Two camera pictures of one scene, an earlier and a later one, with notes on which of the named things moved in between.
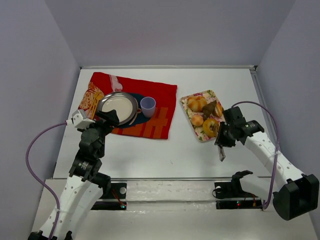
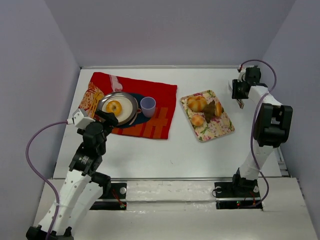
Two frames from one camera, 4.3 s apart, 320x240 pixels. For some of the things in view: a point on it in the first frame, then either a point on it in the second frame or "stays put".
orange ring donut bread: [210, 127] → [114, 106]
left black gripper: [105, 120] stays put
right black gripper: [222, 135] → [240, 96]
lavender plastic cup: [148, 104] stays put
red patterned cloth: [165, 96] stays put
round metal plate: [125, 106] stays put
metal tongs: [221, 153] → [240, 103]
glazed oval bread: [218, 108] stays put
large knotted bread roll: [196, 103] stays put
